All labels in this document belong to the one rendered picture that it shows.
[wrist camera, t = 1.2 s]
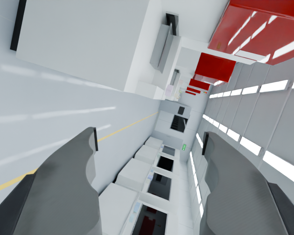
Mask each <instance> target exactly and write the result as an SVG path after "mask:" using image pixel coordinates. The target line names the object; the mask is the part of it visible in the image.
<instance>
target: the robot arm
mask: <svg viewBox="0 0 294 235"><path fill-rule="evenodd" d="M96 151H98V140H97V130H96V127H88V128H86V129H85V130H83V131H82V132H81V133H79V134H78V135H76V136H75V137H74V138H73V139H71V140H70V141H68V142H67V143H66V144H64V145H63V146H61V147H60V148H59V149H57V150H56V151H55V152H54V153H52V154H51V155H50V156H49V157H48V158H47V159H46V160H45V161H44V162H43V163H42V164H41V165H40V166H39V168H38V169H37V170H36V171H35V172H34V174H27V175H26V176H25V177H24V178H23V179H22V180H21V181H20V182H19V184H18V185H17V186H16V187H15V188H14V189H13V190H12V191H11V193H10V194H9V195H8V196H7V197H6V198H5V199H4V200H3V201H2V202H1V204H0V235H102V224H101V215H100V206H99V198H98V193H97V191H96V190H95V189H94V188H93V187H92V186H91V184H92V182H93V180H94V179H95V177H96V169H95V161H94V155H95V153H96ZM202 155H204V157H205V159H206V160H207V162H208V166H207V170H206V174H205V177H204V180H205V182H206V184H207V185H208V187H209V190H210V194H209V195H208V196H207V200H206V203H205V207H204V210H203V215H202V218H201V221H200V231H199V235H294V203H293V202H292V201H291V200H290V199H289V198H288V197H287V195H286V194H285V193H284V192H283V191H282V190H281V188H280V187H279V186H278V185H277V184H274V183H270V182H268V181H267V179H266V178H265V177H264V176H263V174H262V173H261V172H260V171H259V170H258V169H257V168H256V167H255V165H254V164H253V163H252V162H251V161H249V160H248V159H247V158H246V157H245V156H244V155H243V154H241V153H240V152H239V151H238V150H236V149H235V148H234V147H233V146H231V145H230V144H229V143H227V142H226V141H225V140H224V139H222V138H221V137H220V136H219V135H217V134H216V133H214V132H211V131H207V132H204V135H203V147H202Z"/></svg>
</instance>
